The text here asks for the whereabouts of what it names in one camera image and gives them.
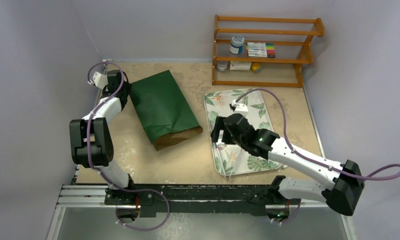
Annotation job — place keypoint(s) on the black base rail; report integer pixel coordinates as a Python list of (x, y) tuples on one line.
[(253, 199)]

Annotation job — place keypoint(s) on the white jar blue lid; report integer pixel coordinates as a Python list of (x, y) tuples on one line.
[(236, 45)]

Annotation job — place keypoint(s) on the small grey jar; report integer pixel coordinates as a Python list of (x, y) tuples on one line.
[(222, 66)]

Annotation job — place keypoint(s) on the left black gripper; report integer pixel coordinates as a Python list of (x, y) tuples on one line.
[(127, 88)]

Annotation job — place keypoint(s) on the white small box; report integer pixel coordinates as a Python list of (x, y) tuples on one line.
[(239, 66)]

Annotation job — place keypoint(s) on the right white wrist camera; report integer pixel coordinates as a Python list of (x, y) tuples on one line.
[(239, 108)]

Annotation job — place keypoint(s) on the metal tongs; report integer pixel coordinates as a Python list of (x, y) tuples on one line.
[(226, 159)]

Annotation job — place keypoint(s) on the small yellow object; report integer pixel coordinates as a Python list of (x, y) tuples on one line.
[(256, 67)]

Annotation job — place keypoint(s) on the coloured marker set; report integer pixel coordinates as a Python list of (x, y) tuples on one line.
[(261, 50)]

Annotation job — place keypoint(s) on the orange wooden shelf rack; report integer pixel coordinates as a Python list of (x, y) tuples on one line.
[(304, 56)]

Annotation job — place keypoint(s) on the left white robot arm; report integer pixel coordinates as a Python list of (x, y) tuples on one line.
[(90, 138)]

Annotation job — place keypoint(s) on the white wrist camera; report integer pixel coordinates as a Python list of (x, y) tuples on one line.
[(239, 108), (98, 80)]

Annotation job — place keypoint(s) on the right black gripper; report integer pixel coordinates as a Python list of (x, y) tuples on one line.
[(219, 131)]

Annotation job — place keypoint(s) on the green paper bag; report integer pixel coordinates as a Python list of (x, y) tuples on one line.
[(163, 111)]

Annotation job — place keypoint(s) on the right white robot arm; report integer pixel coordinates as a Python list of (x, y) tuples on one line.
[(337, 184)]

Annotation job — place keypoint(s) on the leaf pattern serving tray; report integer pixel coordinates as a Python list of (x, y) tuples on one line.
[(218, 104)]

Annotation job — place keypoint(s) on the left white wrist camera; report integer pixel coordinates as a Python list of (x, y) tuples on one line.
[(98, 80)]

